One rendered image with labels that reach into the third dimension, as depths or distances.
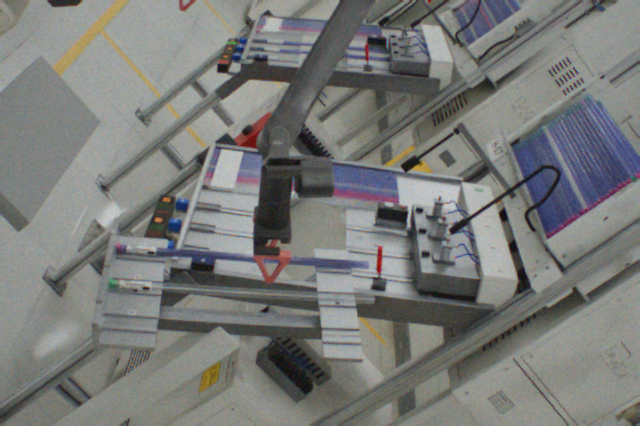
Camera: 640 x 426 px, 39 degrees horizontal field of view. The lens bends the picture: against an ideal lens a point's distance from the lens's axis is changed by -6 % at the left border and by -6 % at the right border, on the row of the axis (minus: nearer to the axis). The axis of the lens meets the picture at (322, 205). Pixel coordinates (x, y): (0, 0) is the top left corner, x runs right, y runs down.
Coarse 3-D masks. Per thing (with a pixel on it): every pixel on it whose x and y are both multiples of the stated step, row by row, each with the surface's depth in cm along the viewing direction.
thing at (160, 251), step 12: (120, 252) 185; (156, 252) 185; (168, 252) 185; (180, 252) 186; (192, 252) 186; (204, 252) 186; (216, 252) 187; (228, 252) 187; (300, 264) 188; (312, 264) 188; (324, 264) 189; (336, 264) 189; (348, 264) 189; (360, 264) 189
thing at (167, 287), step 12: (156, 288) 175; (168, 288) 175; (180, 288) 176; (192, 288) 176; (204, 288) 176; (216, 288) 177; (228, 288) 177; (240, 288) 178; (312, 300) 179; (324, 300) 179; (336, 300) 179; (348, 300) 179; (360, 300) 179; (372, 300) 180
